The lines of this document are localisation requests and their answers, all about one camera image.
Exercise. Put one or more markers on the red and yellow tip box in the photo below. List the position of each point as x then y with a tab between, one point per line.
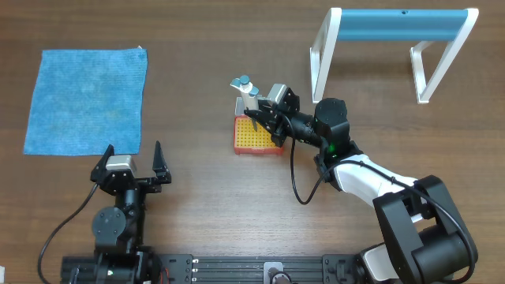
252	140

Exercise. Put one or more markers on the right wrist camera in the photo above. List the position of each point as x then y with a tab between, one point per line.
277	94

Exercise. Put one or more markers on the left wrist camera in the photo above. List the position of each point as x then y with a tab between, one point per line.
120	163

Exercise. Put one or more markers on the white and blue stand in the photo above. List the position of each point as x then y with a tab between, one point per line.
394	25

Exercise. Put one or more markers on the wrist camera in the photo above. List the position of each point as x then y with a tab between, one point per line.
277	94
120	163

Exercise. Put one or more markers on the white pipette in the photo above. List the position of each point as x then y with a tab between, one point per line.
248	96

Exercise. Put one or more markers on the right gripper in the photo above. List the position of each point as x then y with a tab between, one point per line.
290	103

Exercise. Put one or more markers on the mounting rail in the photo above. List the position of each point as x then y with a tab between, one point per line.
236	268

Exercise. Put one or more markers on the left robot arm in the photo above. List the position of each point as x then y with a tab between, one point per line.
118	225

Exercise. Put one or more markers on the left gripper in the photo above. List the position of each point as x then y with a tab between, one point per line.
118	184

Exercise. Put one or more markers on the blue cloth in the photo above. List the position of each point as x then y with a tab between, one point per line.
83	102

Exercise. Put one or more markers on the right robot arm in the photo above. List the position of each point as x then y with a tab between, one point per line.
378	181

